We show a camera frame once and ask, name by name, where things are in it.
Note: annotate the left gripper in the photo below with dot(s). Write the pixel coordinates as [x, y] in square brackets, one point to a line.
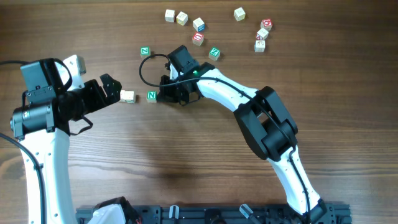
[98, 100]

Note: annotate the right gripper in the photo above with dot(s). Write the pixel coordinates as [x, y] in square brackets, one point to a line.
[164, 94]

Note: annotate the green N block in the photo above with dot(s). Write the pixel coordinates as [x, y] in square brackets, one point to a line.
[151, 97]

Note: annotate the white block green side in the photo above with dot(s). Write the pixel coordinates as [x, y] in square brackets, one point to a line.
[129, 96]

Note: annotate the white block dotted face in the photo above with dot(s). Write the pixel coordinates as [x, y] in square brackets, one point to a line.
[122, 95]

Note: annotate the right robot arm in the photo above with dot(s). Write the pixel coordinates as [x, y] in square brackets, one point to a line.
[267, 127]

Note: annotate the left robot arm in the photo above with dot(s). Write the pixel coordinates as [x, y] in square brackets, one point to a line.
[55, 95]

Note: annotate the green Z block left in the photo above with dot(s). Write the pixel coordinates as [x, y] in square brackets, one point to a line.
[145, 51]

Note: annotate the green z block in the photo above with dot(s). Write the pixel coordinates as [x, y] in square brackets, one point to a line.
[145, 51]
[214, 53]

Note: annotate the green Z block centre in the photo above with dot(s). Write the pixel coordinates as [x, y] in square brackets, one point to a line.
[214, 53]

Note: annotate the red U block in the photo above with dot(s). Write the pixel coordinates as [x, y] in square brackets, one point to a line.
[198, 38]

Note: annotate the plain wooden block blue side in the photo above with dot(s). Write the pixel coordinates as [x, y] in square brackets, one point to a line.
[198, 24]

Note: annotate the yellow edged wooden block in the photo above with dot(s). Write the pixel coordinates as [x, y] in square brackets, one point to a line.
[182, 18]

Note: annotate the plain wooden block far left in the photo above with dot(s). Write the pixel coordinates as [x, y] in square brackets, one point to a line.
[169, 15]

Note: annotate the white picture block right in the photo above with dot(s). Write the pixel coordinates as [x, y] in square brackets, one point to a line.
[259, 46]

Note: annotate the plain wooden block top right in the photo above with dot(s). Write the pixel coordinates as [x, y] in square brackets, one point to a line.
[239, 14]

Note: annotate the white block red side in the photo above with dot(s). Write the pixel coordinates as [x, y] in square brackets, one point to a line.
[262, 34]

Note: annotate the red letter block right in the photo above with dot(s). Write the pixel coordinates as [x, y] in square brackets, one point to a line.
[267, 24]

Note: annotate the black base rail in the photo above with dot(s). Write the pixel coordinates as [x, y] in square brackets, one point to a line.
[335, 214]

